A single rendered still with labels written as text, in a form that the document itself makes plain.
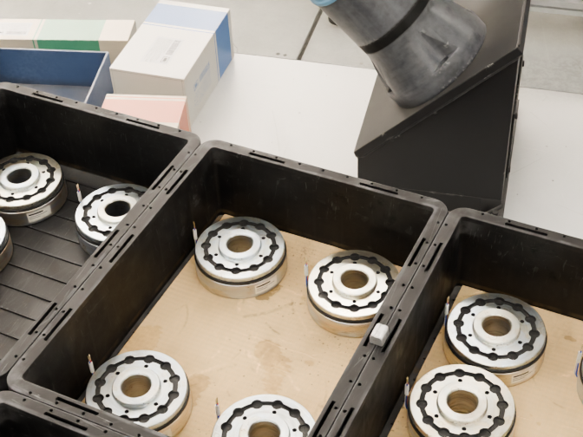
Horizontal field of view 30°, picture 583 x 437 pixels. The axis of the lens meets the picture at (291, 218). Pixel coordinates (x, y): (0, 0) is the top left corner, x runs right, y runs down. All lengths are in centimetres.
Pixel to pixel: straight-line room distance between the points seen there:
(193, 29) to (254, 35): 144
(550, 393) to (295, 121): 69
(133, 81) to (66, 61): 15
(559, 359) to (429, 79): 40
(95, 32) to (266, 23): 145
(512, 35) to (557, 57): 174
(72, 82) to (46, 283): 58
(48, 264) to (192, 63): 48
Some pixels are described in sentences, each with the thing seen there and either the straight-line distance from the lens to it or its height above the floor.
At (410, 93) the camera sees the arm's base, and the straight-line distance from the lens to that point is 138.
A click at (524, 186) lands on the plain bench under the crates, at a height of 70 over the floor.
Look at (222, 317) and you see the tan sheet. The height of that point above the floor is 83.
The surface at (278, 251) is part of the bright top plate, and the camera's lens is 121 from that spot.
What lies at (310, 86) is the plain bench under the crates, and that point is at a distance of 173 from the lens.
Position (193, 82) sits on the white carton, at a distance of 165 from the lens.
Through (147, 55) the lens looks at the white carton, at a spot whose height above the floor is 79.
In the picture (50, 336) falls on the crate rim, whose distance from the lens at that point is 107.
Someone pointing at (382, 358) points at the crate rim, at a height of 93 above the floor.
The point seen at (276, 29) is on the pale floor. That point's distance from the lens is 317.
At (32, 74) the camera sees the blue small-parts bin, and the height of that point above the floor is 72.
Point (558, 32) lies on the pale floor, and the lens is 319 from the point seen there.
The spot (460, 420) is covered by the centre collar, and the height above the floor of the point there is 87.
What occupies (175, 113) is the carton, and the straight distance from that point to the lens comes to 157.
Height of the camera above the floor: 171
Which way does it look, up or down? 42 degrees down
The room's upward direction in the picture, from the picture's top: 3 degrees counter-clockwise
